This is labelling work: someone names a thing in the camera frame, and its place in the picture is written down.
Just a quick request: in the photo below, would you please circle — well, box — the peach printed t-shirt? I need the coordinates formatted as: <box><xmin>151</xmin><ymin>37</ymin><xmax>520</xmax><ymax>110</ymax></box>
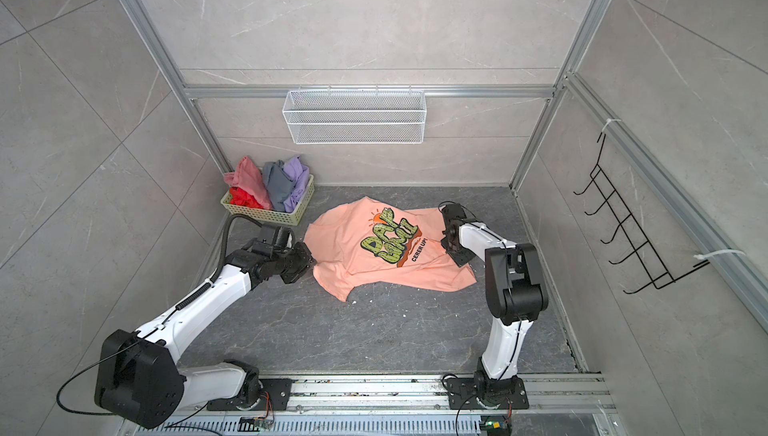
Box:
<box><xmin>304</xmin><ymin>197</ymin><xmax>476</xmax><ymax>302</ymax></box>

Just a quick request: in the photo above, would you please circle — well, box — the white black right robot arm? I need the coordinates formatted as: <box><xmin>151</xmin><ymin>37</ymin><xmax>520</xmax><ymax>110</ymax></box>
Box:
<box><xmin>441</xmin><ymin>219</ymin><xmax>549</xmax><ymax>409</ymax></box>

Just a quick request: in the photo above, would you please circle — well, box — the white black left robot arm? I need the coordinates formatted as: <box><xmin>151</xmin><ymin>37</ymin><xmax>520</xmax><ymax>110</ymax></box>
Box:
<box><xmin>94</xmin><ymin>240</ymin><xmax>314</xmax><ymax>429</ymax></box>

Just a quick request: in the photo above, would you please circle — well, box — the green plastic laundry basket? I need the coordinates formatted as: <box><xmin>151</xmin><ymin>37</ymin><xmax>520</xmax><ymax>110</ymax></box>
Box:
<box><xmin>220</xmin><ymin>175</ymin><xmax>315</xmax><ymax>227</ymax></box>

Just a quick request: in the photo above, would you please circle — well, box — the grey t-shirt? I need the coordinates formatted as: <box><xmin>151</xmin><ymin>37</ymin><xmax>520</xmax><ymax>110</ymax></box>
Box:
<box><xmin>262</xmin><ymin>161</ymin><xmax>295</xmax><ymax>212</ymax></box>

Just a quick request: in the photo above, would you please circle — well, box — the red t-shirt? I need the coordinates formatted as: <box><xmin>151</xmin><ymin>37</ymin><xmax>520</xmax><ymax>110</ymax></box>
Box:
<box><xmin>229</xmin><ymin>187</ymin><xmax>263</xmax><ymax>209</ymax></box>

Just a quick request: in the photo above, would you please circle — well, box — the purple t-shirt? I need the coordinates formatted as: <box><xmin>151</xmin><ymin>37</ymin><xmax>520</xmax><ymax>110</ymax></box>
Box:
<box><xmin>283</xmin><ymin>156</ymin><xmax>310</xmax><ymax>213</ymax></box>

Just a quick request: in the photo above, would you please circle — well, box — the pink t-shirt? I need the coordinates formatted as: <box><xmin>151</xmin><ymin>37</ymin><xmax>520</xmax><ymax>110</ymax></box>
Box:
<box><xmin>223</xmin><ymin>156</ymin><xmax>273</xmax><ymax>210</ymax></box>

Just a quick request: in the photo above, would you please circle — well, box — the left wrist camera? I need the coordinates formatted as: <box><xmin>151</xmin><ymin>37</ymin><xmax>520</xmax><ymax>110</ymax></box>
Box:
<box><xmin>252</xmin><ymin>224</ymin><xmax>294</xmax><ymax>255</ymax></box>

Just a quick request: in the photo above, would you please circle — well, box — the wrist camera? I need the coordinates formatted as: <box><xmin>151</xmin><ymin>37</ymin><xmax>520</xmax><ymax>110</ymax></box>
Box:
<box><xmin>252</xmin><ymin>224</ymin><xmax>294</xmax><ymax>255</ymax></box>
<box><xmin>439</xmin><ymin>201</ymin><xmax>467</xmax><ymax>226</ymax></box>

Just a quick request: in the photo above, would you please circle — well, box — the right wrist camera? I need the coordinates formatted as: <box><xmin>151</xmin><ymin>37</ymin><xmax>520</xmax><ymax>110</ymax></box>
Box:
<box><xmin>439</xmin><ymin>201</ymin><xmax>467</xmax><ymax>226</ymax></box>

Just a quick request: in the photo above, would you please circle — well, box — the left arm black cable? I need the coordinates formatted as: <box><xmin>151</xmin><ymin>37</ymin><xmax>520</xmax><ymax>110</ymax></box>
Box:
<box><xmin>209</xmin><ymin>213</ymin><xmax>265</xmax><ymax>284</ymax></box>

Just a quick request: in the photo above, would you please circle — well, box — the white wire mesh basket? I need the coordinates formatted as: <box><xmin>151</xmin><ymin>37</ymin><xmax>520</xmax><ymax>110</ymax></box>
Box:
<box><xmin>282</xmin><ymin>89</ymin><xmax>427</xmax><ymax>145</ymax></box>

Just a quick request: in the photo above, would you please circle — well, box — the black wire hook rack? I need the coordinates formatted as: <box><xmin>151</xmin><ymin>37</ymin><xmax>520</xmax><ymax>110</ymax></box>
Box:
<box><xmin>572</xmin><ymin>134</ymin><xmax>710</xmax><ymax>295</ymax></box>

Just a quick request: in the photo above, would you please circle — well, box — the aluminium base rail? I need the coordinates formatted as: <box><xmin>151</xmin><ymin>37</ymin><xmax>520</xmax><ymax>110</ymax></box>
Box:
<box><xmin>151</xmin><ymin>373</ymin><xmax>626</xmax><ymax>435</ymax></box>

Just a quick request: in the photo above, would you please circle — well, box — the aluminium frame corner post right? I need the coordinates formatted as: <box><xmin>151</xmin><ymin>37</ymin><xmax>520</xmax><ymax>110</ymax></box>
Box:
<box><xmin>509</xmin><ymin>0</ymin><xmax>612</xmax><ymax>196</ymax></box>

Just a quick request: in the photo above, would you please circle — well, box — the aluminium frame corner post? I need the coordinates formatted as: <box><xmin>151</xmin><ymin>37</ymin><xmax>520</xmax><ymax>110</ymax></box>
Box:
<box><xmin>509</xmin><ymin>0</ymin><xmax>612</xmax><ymax>196</ymax></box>
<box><xmin>118</xmin><ymin>0</ymin><xmax>233</xmax><ymax>174</ymax></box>

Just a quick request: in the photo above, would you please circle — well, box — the aluminium frame corner post left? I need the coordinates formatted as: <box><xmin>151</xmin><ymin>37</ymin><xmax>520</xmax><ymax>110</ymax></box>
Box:
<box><xmin>118</xmin><ymin>0</ymin><xmax>233</xmax><ymax>174</ymax></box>

